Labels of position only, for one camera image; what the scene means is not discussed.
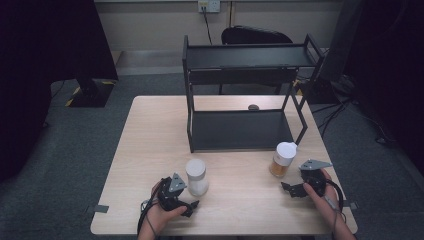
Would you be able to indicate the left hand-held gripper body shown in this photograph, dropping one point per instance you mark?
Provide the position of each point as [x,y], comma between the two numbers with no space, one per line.
[166,198]

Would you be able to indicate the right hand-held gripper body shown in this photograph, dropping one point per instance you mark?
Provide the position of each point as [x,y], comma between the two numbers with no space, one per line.
[313,176]

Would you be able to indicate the white powder jar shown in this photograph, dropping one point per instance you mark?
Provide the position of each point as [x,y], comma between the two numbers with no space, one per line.
[196,181]

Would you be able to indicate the orange spice jar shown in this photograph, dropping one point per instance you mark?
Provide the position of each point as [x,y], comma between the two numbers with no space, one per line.
[281,161]

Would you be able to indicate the black two-tier shelf rack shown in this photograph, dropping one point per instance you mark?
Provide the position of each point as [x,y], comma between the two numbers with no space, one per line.
[240,130]

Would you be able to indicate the person's left hand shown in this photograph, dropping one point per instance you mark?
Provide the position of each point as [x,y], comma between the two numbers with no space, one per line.
[160,216]

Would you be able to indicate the person's right hand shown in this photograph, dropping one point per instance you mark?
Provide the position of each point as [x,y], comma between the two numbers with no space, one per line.
[328,206]

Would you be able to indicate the grey tape strip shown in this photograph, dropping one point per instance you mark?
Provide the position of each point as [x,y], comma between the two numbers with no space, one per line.
[100,209]
[351,205]

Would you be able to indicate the small dark round object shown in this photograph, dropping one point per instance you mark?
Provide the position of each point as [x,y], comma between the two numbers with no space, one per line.
[253,107]

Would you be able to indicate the black stand base yellow tape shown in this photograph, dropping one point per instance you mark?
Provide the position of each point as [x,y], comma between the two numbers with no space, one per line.
[91,93]

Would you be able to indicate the dark monitor on stand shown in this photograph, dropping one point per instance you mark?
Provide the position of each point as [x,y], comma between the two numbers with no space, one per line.
[340,43]

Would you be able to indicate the black curtain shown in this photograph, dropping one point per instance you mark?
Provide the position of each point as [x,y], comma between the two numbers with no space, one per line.
[40,66]
[396,66]

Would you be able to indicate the black chair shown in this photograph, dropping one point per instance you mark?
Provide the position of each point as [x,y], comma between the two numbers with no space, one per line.
[253,35]

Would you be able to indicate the white wall outlet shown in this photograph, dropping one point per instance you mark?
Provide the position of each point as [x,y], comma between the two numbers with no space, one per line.
[209,5]

